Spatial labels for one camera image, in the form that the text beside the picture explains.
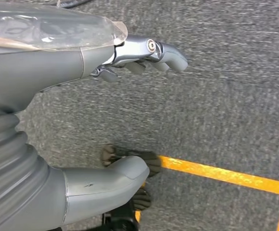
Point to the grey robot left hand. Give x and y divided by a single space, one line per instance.
33 70

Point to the black robot left foot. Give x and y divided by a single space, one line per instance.
151 162

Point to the yellow floor tape outline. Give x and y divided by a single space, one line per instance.
214 173

